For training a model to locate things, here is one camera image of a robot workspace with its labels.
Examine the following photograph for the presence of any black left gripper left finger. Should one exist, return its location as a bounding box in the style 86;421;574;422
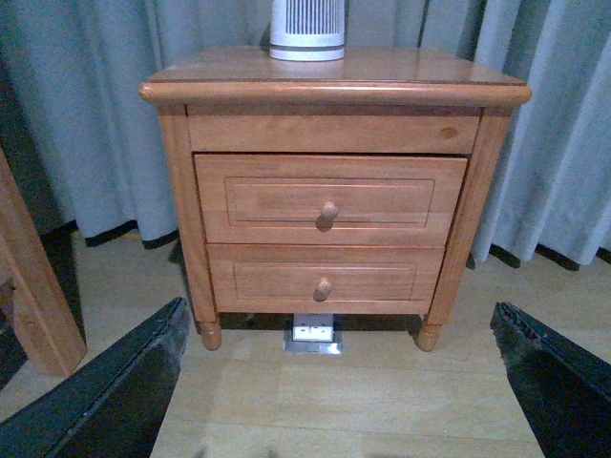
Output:
1;298;190;457

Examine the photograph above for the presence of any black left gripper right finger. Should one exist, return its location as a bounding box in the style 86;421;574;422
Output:
491;302;610;457

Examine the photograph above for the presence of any wooden drawer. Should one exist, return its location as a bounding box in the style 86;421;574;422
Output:
208;244;444;314
195;154;467;247

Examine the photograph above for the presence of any wooden furniture at left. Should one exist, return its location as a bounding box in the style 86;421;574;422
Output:
1;156;87;376

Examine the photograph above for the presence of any floor power socket box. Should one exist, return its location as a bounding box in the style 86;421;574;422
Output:
283;314;344;355

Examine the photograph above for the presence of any grey curtain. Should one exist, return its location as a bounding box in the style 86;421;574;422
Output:
1;1;610;265

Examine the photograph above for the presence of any wooden nightstand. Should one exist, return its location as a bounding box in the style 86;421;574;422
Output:
139;47;532;351

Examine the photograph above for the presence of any white cylindrical air purifier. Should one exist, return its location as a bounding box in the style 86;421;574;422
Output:
269;0;346;62

